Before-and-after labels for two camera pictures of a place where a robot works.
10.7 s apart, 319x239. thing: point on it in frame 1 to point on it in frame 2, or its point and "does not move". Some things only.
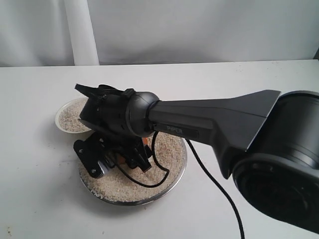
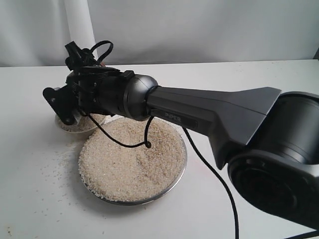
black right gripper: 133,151 to 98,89
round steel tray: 112,187 does not move
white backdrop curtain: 58,33 does not move
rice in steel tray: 170,152 does not move
